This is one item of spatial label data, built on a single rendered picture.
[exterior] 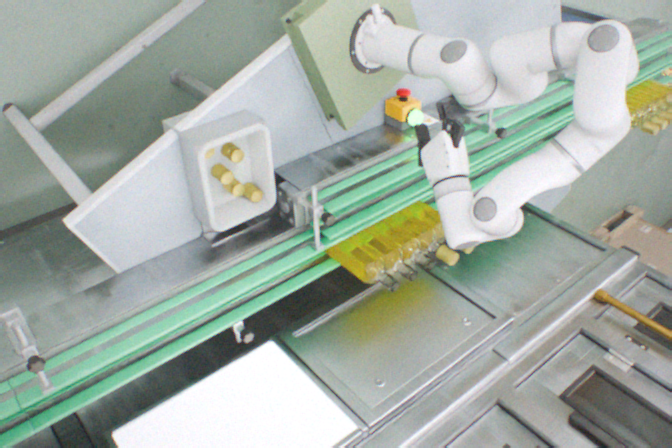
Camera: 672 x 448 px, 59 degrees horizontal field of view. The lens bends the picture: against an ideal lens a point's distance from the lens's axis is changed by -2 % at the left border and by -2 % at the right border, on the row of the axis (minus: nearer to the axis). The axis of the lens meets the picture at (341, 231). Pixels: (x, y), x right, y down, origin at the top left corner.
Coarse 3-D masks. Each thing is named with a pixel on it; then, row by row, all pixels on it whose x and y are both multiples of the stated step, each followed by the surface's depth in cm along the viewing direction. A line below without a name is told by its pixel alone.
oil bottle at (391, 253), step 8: (360, 232) 150; (368, 232) 150; (376, 232) 150; (360, 240) 148; (368, 240) 147; (376, 240) 147; (384, 240) 147; (376, 248) 144; (384, 248) 144; (392, 248) 144; (400, 248) 145; (384, 256) 142; (392, 256) 142; (400, 256) 143; (392, 264) 142; (392, 272) 144
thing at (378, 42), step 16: (368, 16) 135; (384, 16) 141; (368, 32) 137; (384, 32) 135; (400, 32) 133; (416, 32) 131; (368, 48) 138; (384, 48) 135; (400, 48) 131; (368, 64) 143; (384, 64) 138; (400, 64) 133
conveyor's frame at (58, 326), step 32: (640, 32) 223; (384, 128) 165; (448, 128) 167; (320, 160) 153; (352, 160) 152; (288, 224) 147; (160, 256) 139; (192, 256) 139; (224, 256) 138; (96, 288) 131; (128, 288) 130; (160, 288) 130; (32, 320) 123; (64, 320) 123; (96, 320) 123; (0, 352) 116
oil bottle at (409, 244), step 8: (376, 224) 152; (384, 224) 152; (392, 224) 152; (384, 232) 150; (392, 232) 149; (400, 232) 149; (392, 240) 147; (400, 240) 147; (408, 240) 147; (416, 240) 147; (408, 248) 145; (416, 248) 146; (408, 256) 145
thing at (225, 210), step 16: (256, 128) 129; (208, 144) 124; (240, 144) 138; (256, 144) 137; (208, 160) 134; (224, 160) 137; (256, 160) 140; (272, 160) 137; (208, 176) 136; (240, 176) 142; (256, 176) 143; (272, 176) 139; (208, 192) 129; (224, 192) 141; (272, 192) 141; (208, 208) 131; (224, 208) 141; (240, 208) 142; (256, 208) 142; (224, 224) 137
